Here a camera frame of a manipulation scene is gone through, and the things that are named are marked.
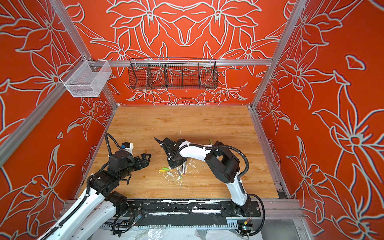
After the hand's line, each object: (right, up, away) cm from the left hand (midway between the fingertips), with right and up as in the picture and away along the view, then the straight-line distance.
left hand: (144, 156), depth 78 cm
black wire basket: (+13, +51, +20) cm, 57 cm away
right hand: (+13, -8, +10) cm, 19 cm away
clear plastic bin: (-41, +45, +14) cm, 63 cm away
